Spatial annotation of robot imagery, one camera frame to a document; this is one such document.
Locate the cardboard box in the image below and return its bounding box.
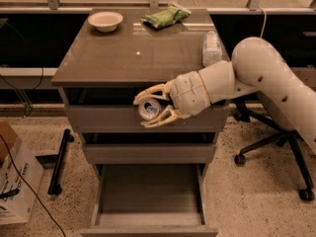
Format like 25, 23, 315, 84
0, 121, 43, 225

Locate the white bowl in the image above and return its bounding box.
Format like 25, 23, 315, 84
88, 12, 123, 33

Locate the middle drawer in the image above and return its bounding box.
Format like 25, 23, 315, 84
83, 132, 216, 164

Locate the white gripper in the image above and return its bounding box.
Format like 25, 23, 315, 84
133, 71, 210, 128

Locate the top drawer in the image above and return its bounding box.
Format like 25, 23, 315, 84
64, 87, 231, 134

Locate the grey drawer cabinet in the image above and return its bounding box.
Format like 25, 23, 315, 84
50, 7, 241, 237

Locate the black metal bar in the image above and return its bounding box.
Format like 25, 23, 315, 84
47, 128, 74, 196

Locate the redbull can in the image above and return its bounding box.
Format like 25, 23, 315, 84
138, 99, 161, 120

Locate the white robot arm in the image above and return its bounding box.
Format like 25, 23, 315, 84
133, 38, 316, 152

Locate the open bottom drawer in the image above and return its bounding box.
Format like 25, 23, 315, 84
81, 164, 218, 237

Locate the white cable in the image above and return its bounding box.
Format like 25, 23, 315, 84
259, 7, 268, 40

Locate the grey office chair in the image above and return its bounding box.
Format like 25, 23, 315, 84
233, 92, 315, 201

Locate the black cable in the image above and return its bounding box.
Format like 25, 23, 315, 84
0, 133, 67, 237

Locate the green snack bag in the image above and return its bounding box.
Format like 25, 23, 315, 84
141, 3, 192, 29

